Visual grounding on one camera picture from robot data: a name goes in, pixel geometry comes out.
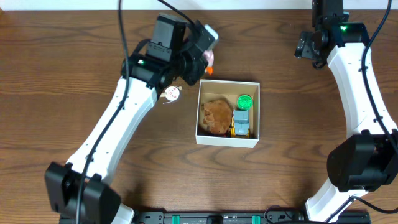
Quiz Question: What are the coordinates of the yellow grey toy truck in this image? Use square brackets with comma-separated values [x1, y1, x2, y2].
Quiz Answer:
[230, 110, 250, 138]

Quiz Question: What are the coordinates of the brown plush toy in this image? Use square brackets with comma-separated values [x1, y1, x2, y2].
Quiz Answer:
[201, 99, 233, 136]

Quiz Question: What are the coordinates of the pink white pig figurine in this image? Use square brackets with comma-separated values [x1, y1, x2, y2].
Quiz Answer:
[203, 50, 215, 75]

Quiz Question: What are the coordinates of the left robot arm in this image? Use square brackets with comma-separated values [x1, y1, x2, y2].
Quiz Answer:
[44, 13, 219, 224]

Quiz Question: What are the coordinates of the green round toy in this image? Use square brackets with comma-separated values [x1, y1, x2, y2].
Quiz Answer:
[237, 95, 253, 110]

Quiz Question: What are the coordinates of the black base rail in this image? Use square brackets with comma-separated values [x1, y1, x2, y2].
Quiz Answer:
[58, 210, 372, 224]

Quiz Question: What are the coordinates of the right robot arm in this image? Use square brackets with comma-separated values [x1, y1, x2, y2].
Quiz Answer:
[295, 0, 397, 223]

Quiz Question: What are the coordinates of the white cardboard box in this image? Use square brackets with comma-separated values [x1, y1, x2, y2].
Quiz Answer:
[195, 79, 261, 148]

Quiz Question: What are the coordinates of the wooden pig rattle drum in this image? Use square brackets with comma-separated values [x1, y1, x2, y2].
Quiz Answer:
[160, 86, 182, 104]

